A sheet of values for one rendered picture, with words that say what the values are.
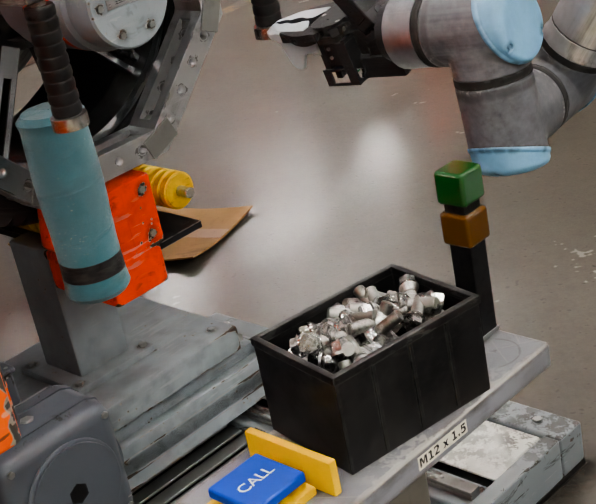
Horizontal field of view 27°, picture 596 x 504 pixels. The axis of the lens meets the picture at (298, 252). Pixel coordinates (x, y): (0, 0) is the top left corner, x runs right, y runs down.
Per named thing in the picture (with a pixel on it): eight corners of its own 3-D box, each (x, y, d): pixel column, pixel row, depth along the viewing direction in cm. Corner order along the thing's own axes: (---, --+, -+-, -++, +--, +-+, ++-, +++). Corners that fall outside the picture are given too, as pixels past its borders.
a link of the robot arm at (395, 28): (399, 12, 140) (443, -29, 145) (365, 15, 143) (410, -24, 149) (425, 81, 144) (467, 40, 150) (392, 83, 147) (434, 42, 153)
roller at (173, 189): (91, 177, 210) (82, 145, 208) (209, 202, 190) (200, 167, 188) (64, 191, 206) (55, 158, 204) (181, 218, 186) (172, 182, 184)
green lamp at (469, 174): (457, 190, 142) (453, 157, 140) (486, 195, 139) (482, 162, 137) (436, 204, 139) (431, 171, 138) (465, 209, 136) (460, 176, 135)
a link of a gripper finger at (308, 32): (276, 49, 156) (329, 45, 150) (271, 38, 155) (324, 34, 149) (298, 31, 159) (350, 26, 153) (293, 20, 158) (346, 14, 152)
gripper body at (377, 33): (323, 88, 156) (399, 84, 148) (297, 26, 152) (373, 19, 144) (357, 57, 161) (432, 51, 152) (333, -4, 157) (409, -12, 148)
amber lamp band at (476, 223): (463, 230, 144) (458, 198, 142) (492, 236, 141) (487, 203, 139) (442, 245, 141) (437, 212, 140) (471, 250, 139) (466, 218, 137)
